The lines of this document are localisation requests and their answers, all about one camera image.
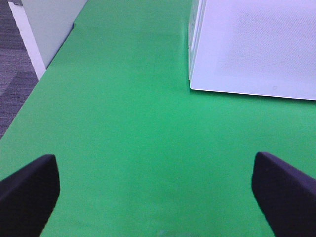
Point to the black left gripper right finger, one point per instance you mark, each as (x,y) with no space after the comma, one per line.
(285,195)

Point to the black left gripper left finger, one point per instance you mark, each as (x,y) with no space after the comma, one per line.
(28,197)

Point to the white microwave door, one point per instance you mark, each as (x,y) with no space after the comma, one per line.
(257,47)

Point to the white partition panel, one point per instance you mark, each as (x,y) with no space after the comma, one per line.
(44,26)

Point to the white microwave oven body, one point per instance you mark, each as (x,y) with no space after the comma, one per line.
(194,28)

